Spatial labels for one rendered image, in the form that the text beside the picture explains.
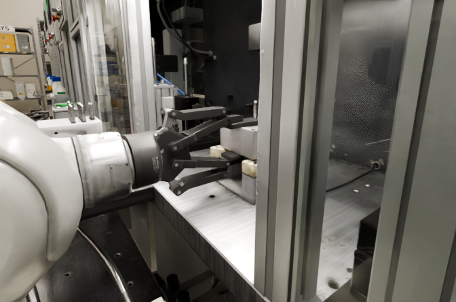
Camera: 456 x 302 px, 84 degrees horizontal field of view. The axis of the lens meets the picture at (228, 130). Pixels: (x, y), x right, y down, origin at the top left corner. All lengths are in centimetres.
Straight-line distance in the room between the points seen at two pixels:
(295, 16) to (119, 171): 25
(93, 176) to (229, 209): 20
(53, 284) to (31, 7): 750
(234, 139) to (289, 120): 27
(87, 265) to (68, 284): 6
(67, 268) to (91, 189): 45
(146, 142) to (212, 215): 15
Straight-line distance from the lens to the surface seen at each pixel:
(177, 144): 37
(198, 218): 40
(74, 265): 76
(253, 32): 50
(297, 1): 20
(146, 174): 35
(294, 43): 19
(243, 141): 43
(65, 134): 63
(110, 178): 33
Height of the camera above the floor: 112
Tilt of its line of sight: 13 degrees down
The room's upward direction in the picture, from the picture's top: straight up
